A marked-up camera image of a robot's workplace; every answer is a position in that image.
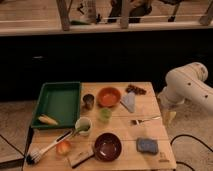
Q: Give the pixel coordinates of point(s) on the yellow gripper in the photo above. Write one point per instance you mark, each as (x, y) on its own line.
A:
(168, 117)

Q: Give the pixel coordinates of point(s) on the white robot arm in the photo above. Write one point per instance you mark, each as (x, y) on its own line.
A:
(185, 83)

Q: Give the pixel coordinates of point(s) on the orange bowl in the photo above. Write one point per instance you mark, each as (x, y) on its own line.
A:
(108, 97)

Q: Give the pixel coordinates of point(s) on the dark purple bowl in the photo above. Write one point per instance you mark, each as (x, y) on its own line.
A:
(107, 147)

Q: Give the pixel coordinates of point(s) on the blue sponge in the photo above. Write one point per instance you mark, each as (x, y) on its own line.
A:
(146, 145)

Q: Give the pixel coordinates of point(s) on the grey blue cloth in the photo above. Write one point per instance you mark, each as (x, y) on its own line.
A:
(128, 101)

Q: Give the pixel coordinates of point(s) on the dark grape bunch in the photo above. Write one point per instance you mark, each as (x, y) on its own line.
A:
(135, 89)

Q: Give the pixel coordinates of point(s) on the small green cup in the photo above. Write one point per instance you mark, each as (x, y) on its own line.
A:
(105, 114)

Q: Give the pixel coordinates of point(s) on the small metal cup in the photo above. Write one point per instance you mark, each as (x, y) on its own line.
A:
(88, 100)

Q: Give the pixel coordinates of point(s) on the white mug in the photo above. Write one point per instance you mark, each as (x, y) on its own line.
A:
(82, 121)

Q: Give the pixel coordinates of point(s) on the green spoon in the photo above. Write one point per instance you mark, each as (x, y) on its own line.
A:
(81, 129)

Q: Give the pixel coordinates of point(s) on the wooden block tool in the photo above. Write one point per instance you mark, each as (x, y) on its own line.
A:
(77, 159)

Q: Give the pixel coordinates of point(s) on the green plastic tray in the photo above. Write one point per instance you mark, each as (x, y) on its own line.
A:
(59, 101)

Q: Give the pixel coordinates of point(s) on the peach fruit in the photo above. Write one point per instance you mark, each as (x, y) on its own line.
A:
(63, 148)

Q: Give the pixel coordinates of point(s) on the white dish brush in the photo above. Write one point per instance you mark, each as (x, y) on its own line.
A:
(35, 155)

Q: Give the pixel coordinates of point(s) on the wooden shelf rail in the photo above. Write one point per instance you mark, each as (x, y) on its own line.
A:
(42, 17)

